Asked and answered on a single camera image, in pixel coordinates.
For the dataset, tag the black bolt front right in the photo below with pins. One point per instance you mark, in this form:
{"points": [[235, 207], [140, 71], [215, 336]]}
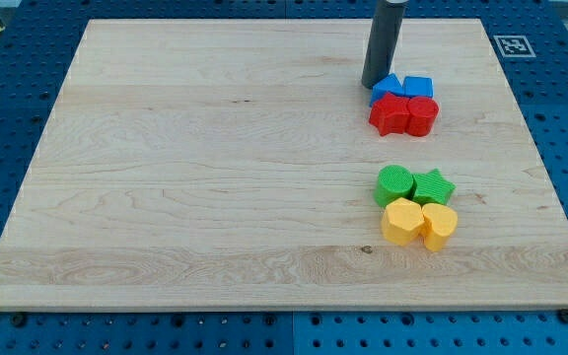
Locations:
{"points": [[562, 315]]}

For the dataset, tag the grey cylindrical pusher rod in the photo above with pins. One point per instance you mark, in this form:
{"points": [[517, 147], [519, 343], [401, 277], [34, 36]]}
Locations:
{"points": [[384, 32]]}

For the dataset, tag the yellow heart block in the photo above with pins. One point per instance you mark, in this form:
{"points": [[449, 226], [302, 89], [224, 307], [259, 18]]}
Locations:
{"points": [[440, 222]]}

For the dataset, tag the red cylinder block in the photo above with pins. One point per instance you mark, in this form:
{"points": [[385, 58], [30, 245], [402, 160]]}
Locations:
{"points": [[423, 113]]}

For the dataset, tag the black bolt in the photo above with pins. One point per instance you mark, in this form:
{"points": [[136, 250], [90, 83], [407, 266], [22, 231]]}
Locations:
{"points": [[562, 315], [18, 320]]}

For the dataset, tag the blue pentagon block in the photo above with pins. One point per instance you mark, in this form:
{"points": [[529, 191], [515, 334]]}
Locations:
{"points": [[388, 85]]}

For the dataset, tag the yellow hexagon block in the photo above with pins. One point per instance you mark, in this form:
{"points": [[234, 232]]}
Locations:
{"points": [[402, 221]]}

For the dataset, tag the light wooden board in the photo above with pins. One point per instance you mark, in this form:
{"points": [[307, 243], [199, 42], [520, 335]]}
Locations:
{"points": [[207, 166]]}

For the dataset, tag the red star block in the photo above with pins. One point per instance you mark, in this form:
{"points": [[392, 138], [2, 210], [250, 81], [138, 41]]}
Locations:
{"points": [[390, 114]]}

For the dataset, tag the white fiducial marker tag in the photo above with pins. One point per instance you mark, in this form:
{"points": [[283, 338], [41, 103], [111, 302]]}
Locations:
{"points": [[514, 46]]}

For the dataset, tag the blue cube block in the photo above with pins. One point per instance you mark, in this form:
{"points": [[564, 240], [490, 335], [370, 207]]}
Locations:
{"points": [[416, 86]]}

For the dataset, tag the green cylinder block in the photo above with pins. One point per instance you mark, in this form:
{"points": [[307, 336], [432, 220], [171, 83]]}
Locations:
{"points": [[393, 182]]}

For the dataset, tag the green star block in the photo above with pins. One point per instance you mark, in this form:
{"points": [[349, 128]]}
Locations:
{"points": [[431, 187]]}

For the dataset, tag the black bolt front left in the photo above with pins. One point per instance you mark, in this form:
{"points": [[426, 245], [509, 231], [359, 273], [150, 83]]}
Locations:
{"points": [[18, 320]]}

